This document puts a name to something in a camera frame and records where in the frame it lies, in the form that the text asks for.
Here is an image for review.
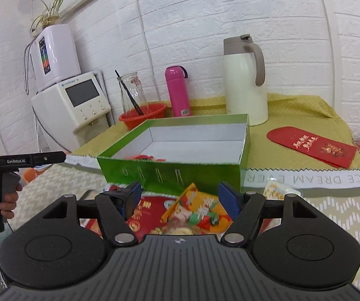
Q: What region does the pink insulated bottle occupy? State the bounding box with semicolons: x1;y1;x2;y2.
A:
164;65;193;117

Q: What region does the small red packet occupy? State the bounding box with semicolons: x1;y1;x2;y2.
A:
126;153;167;163

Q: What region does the potted green plant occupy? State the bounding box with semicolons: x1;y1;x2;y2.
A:
30;0;69;36

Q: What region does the person's left hand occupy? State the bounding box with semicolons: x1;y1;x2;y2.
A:
0;183;23;218

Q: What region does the metal flexible hose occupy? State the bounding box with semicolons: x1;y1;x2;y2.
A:
23;41;38;95

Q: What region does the beige water dispenser with screen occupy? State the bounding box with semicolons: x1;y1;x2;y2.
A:
31;71;113;152

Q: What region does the red envelope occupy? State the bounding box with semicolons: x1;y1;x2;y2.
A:
266;126;358;169

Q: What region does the yellow-green tablecloth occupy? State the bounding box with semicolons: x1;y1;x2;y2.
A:
70;93;360;180

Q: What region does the orange plastic object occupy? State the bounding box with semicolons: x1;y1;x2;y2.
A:
23;167;51;185

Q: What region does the green cardboard box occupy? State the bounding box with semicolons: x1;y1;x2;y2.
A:
97;114;252;195

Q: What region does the beige herringbone cloth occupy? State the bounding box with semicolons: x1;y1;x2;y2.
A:
11;162;360;296

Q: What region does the small clear snack packet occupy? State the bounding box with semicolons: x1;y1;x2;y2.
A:
263;180;302;201

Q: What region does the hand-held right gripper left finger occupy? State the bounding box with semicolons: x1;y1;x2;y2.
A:
42;181;143;247

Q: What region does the white wall pipe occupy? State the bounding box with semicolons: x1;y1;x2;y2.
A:
314;0;341;117

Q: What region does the red plastic bowl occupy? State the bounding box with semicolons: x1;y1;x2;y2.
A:
118;103;167;130

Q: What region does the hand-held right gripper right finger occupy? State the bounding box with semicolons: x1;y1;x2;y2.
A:
218;181;320;247

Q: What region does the white water purifier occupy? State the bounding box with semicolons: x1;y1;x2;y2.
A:
30;24;82;94

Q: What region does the orange snack packet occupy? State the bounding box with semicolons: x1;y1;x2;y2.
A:
161;182;234;236

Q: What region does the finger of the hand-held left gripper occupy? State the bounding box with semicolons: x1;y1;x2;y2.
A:
31;151;66;167

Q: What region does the cream thermos jug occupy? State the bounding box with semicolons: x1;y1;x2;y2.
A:
223;34;269;126

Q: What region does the red nut packet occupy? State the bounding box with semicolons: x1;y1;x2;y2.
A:
86;191;183;246

